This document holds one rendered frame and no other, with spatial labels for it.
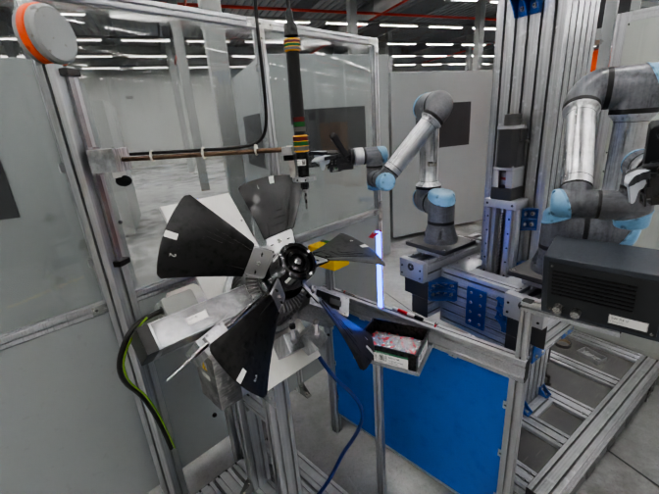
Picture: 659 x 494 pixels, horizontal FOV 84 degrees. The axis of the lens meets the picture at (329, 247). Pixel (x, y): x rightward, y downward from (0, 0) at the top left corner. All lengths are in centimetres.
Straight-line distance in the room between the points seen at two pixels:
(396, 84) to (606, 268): 401
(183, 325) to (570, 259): 99
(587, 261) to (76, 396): 174
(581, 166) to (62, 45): 150
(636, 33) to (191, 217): 224
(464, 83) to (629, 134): 416
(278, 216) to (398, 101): 378
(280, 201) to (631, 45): 195
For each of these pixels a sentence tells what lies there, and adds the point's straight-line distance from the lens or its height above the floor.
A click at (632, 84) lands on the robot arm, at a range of 137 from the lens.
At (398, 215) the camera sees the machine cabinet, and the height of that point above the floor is 36.
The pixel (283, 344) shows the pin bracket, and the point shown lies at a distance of 117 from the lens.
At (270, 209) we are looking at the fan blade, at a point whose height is 134.
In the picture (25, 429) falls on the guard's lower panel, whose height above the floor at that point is 64.
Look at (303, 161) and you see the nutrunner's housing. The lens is 106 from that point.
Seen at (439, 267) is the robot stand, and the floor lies 95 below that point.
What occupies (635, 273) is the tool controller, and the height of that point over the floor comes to 122.
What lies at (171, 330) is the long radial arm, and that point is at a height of 111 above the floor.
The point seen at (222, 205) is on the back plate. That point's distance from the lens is 140.
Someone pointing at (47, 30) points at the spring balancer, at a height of 188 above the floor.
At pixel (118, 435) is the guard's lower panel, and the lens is 192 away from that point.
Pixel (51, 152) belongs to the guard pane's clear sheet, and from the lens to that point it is 154.
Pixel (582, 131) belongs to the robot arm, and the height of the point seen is 152.
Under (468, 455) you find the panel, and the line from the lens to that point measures 168.
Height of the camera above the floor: 159
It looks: 19 degrees down
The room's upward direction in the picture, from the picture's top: 4 degrees counter-clockwise
